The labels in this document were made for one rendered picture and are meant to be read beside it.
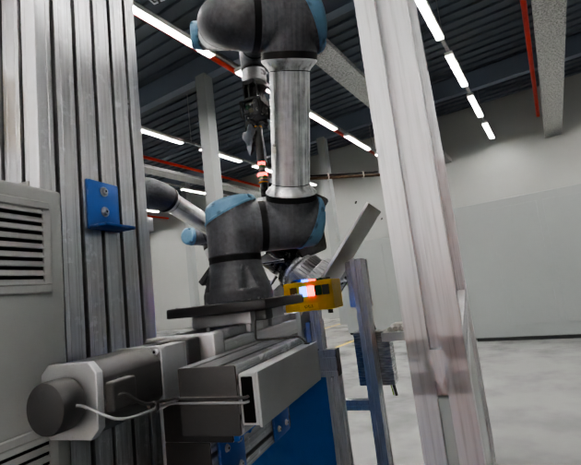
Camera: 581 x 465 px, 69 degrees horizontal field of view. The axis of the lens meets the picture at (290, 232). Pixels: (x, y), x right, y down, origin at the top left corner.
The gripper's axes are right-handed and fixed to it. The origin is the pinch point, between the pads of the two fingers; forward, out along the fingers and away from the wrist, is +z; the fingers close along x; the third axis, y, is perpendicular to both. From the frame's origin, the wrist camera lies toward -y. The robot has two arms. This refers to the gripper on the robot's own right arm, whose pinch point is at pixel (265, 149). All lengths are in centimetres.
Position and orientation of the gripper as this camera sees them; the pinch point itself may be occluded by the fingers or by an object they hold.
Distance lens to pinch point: 130.6
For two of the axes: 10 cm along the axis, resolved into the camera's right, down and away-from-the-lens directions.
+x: 9.2, -1.6, -3.7
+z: 1.2, 9.8, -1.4
